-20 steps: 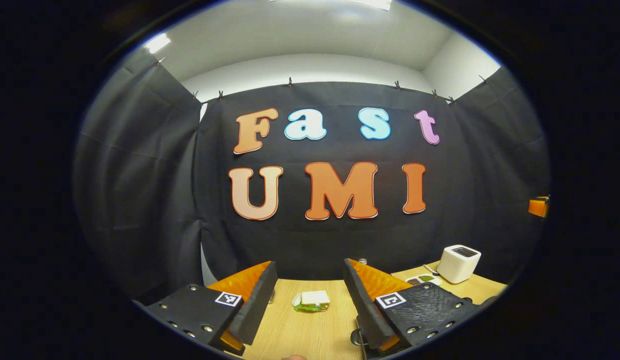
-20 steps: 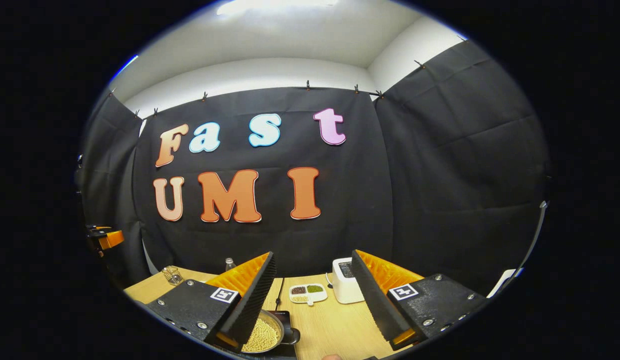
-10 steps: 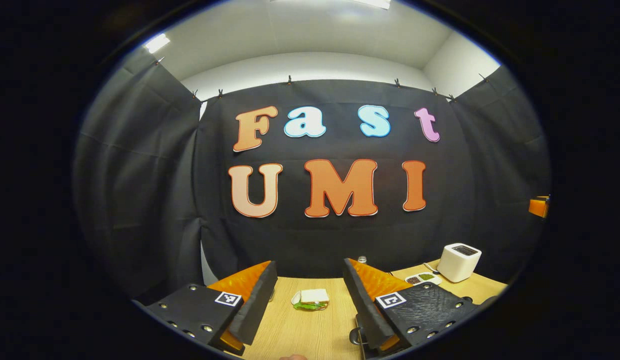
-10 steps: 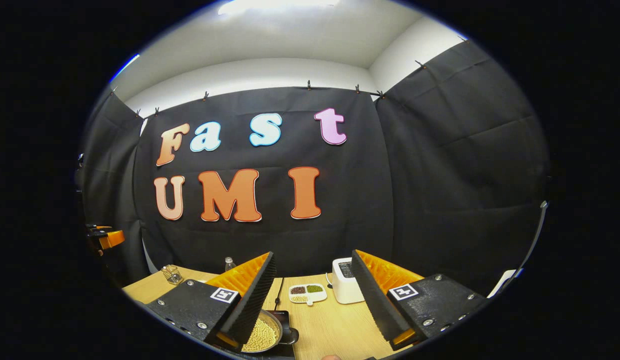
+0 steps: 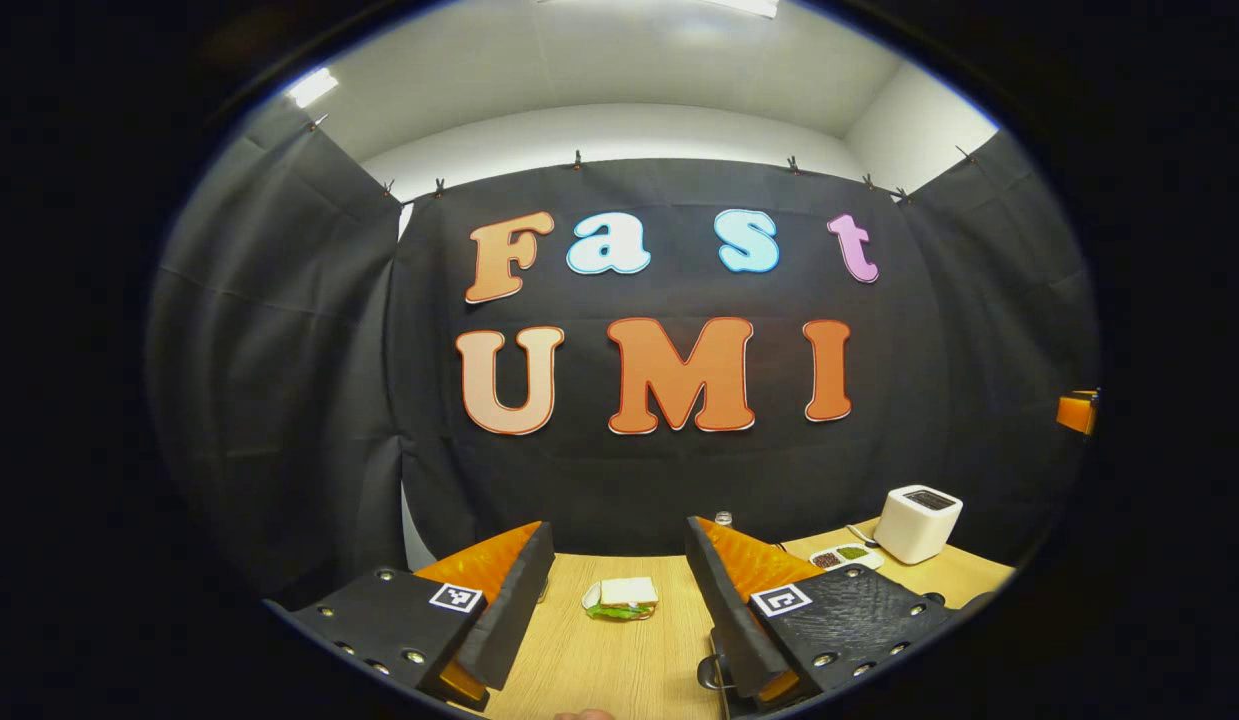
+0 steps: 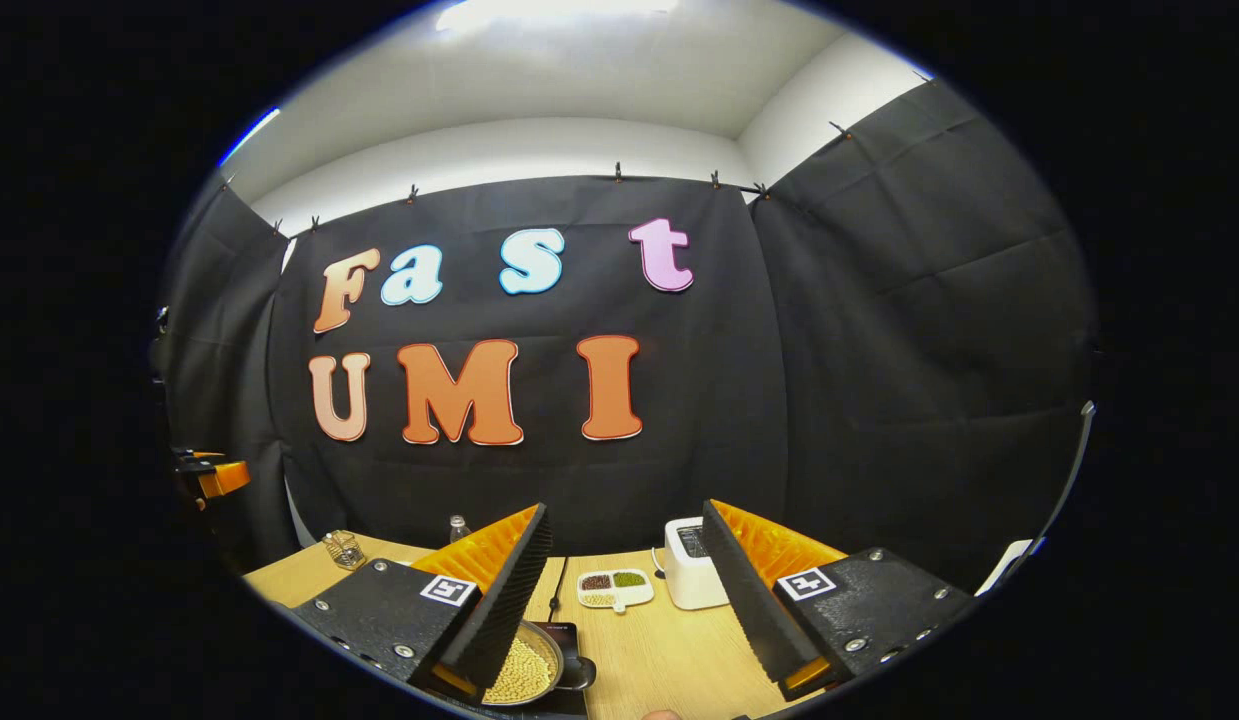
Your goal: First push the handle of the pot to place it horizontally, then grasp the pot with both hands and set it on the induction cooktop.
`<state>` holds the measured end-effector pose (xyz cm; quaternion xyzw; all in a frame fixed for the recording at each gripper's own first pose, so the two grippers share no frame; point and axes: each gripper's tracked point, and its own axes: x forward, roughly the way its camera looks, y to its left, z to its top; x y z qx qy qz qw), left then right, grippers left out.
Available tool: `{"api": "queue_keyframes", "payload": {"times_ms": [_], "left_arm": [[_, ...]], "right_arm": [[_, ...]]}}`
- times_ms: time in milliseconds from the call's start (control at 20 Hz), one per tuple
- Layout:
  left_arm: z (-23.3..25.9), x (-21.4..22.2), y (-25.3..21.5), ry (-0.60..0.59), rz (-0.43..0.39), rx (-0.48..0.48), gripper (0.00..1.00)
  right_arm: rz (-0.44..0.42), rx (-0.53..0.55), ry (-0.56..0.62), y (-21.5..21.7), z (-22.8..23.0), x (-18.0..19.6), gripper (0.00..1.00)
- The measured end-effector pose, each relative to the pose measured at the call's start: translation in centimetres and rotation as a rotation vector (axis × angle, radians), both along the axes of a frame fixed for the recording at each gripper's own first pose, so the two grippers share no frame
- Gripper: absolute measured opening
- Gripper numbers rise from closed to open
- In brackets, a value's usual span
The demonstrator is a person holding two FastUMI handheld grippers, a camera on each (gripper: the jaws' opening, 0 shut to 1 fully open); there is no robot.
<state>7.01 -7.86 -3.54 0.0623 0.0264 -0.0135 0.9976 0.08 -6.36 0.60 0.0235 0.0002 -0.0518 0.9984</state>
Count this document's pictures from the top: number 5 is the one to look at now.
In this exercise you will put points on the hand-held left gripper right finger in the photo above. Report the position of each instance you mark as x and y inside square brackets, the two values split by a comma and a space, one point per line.
[729, 620]

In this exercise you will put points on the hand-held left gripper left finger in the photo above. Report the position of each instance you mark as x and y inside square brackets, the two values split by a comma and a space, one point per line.
[504, 620]

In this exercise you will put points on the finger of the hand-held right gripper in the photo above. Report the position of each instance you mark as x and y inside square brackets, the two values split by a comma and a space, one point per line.
[1076, 412]

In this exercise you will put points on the sandwich with lettuce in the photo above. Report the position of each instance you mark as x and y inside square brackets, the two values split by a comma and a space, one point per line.
[629, 592]

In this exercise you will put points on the white divided spice dish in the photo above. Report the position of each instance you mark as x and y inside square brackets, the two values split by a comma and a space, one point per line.
[849, 555]

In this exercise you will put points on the white toaster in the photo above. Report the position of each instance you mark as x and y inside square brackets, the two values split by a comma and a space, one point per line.
[914, 530]

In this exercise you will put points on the black backdrop cloth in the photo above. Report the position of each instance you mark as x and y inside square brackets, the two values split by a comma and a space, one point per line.
[279, 400]

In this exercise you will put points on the row of black cloth clips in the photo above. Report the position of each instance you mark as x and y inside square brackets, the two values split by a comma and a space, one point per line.
[577, 159]

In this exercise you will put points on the long ceiling light panel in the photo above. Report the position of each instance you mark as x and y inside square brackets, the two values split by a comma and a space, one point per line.
[744, 6]

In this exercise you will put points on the small ceiling light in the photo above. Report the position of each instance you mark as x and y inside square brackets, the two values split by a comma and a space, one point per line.
[311, 88]

